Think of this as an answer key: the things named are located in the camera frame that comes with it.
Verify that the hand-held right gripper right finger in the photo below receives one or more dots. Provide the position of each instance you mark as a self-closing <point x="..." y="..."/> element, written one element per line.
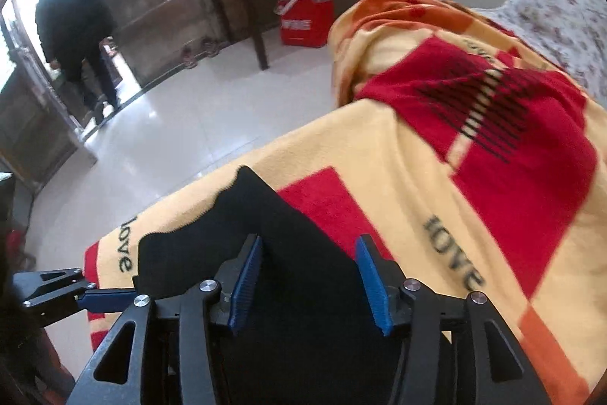
<point x="374" y="286"/>

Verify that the grey floral pillow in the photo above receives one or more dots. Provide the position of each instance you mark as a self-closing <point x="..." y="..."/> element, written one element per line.
<point x="540" y="16"/>
<point x="595" y="44"/>

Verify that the black pants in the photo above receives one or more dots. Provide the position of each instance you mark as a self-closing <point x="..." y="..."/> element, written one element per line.
<point x="294" y="253"/>

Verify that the red shopping bag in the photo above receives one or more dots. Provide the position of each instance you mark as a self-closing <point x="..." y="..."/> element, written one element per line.
<point x="306" y="23"/>

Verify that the wooden door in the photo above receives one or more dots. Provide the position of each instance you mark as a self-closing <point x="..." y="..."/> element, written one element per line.
<point x="28" y="125"/>

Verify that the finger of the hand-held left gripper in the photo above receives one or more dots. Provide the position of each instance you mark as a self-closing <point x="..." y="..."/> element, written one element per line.
<point x="106" y="298"/>

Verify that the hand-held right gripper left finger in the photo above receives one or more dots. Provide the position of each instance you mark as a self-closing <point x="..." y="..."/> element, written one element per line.
<point x="244" y="286"/>

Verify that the dark slipper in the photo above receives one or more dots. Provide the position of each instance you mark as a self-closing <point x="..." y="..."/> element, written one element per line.
<point x="211" y="47"/>
<point x="191" y="55"/>

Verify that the orange red printed blanket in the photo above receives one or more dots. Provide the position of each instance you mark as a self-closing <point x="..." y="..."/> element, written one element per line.
<point x="403" y="158"/>

